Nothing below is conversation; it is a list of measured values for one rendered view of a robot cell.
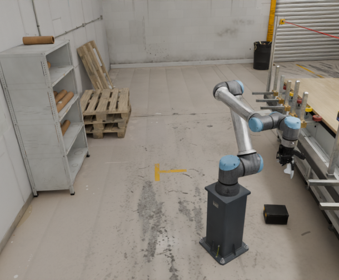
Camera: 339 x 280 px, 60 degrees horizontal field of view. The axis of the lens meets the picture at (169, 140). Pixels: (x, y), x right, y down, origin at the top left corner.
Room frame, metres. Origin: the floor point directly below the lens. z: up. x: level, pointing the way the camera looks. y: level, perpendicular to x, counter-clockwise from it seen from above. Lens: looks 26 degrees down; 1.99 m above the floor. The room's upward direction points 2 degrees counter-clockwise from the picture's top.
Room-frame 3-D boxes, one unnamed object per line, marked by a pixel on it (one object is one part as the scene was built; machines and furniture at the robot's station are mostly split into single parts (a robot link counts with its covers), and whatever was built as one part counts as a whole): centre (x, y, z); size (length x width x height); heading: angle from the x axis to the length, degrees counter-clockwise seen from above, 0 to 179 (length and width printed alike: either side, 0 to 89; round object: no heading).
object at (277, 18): (3.92, -1.42, 1.20); 0.15 x 0.12 x 1.00; 175
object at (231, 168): (1.89, -0.45, 0.79); 0.17 x 0.15 x 0.18; 109
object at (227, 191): (1.89, -0.44, 0.65); 0.19 x 0.19 x 0.10
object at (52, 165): (3.14, 1.32, 0.78); 0.90 x 0.45 x 1.55; 2
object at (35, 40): (3.25, 1.33, 1.59); 0.30 x 0.08 x 0.08; 92
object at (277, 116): (1.69, -0.68, 1.25); 0.12 x 0.12 x 0.09; 19
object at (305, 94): (2.62, -1.28, 0.90); 0.04 x 0.04 x 0.48; 85
